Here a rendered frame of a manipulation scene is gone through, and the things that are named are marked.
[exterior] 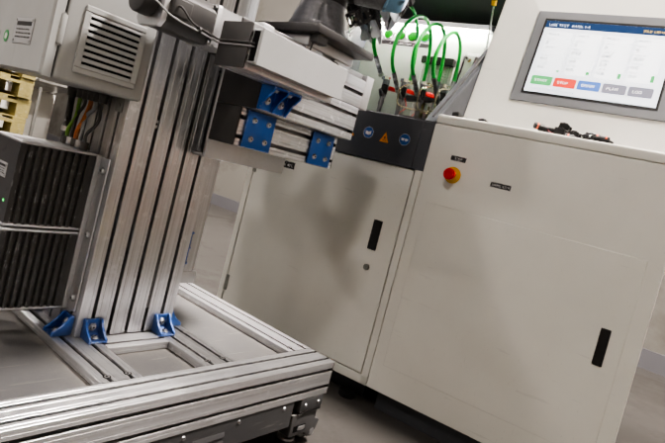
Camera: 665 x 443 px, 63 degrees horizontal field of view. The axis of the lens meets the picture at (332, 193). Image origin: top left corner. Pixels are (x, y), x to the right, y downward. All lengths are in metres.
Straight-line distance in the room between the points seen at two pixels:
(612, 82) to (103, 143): 1.50
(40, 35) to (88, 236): 0.43
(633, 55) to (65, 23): 1.61
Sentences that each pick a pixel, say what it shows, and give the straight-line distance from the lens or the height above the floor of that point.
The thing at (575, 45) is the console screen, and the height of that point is 1.32.
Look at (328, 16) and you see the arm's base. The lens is 1.36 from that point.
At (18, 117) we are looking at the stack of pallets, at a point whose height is 0.49.
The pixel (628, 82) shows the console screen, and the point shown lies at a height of 1.22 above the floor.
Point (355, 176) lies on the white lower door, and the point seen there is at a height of 0.72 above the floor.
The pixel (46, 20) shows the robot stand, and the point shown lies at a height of 0.86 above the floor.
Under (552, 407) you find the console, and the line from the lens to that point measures 1.68.
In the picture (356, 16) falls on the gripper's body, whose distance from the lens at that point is 1.96.
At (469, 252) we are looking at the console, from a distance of 1.67.
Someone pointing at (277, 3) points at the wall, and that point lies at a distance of 6.17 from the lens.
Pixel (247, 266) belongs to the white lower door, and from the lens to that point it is 2.08.
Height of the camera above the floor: 0.73
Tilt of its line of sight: 3 degrees down
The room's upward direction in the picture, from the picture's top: 14 degrees clockwise
